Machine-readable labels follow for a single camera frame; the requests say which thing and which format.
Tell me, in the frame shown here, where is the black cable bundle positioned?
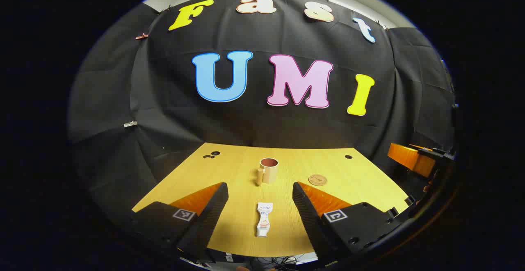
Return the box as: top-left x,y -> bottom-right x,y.
246,255 -> 318,271

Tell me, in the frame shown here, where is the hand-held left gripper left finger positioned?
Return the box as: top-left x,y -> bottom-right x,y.
130,182 -> 229,260

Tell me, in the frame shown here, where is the white toothpaste tube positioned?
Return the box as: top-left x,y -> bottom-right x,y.
256,202 -> 274,238

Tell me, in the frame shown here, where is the beige cup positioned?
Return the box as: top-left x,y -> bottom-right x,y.
257,157 -> 279,187

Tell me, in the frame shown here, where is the black backdrop cloth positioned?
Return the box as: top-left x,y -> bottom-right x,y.
68,0 -> 458,222

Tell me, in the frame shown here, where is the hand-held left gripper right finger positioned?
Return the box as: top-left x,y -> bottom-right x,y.
292,182 -> 402,262

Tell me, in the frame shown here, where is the wooden desktop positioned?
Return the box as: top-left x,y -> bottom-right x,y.
131,142 -> 411,257

